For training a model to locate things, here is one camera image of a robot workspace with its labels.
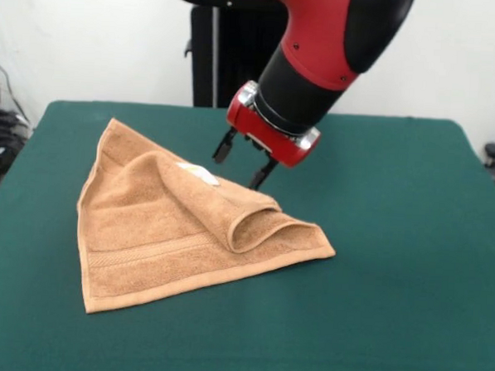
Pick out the tan terry towel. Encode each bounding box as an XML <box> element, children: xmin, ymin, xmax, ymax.
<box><xmin>70</xmin><ymin>116</ymin><xmax>342</xmax><ymax>328</ymax></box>

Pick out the dark green table cloth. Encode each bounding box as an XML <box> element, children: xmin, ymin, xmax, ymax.
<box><xmin>0</xmin><ymin>95</ymin><xmax>495</xmax><ymax>371</ymax></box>

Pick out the black cable bundle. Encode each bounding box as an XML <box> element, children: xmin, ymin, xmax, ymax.
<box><xmin>0</xmin><ymin>110</ymin><xmax>33</xmax><ymax>193</ymax></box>

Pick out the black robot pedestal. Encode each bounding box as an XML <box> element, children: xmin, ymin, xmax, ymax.
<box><xmin>167</xmin><ymin>0</ymin><xmax>291</xmax><ymax>113</ymax></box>

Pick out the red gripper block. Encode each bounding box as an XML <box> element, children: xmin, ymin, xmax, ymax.
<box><xmin>211</xmin><ymin>78</ymin><xmax>324</xmax><ymax>194</ymax></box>

